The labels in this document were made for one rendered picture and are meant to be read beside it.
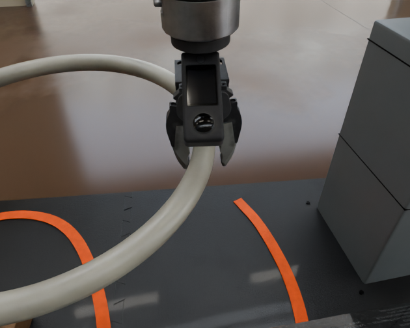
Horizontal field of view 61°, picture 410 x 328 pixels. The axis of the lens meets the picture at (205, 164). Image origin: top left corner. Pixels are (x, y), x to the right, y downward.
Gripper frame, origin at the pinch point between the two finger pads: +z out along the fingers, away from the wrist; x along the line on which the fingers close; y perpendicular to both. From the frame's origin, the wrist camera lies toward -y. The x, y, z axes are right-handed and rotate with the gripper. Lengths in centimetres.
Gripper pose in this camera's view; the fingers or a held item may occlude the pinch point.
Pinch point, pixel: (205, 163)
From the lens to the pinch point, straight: 53.2
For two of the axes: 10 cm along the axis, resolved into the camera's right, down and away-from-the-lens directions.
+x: -10.0, 0.7, -0.4
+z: 0.2, 7.2, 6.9
